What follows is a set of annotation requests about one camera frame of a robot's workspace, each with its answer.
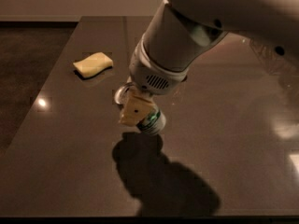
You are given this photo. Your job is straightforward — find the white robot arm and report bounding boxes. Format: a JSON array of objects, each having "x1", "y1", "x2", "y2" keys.
[{"x1": 115, "y1": 0, "x2": 299, "y2": 126}]

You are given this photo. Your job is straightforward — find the white green 7up can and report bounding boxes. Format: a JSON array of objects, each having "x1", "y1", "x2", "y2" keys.
[{"x1": 114, "y1": 82, "x2": 166, "y2": 135}]

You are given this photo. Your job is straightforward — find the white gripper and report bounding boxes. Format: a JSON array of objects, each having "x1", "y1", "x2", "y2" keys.
[{"x1": 120, "y1": 37, "x2": 188, "y2": 127}]

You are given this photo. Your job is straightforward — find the yellow sponge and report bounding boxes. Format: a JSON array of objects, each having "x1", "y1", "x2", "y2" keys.
[{"x1": 73, "y1": 52, "x2": 114, "y2": 78}]

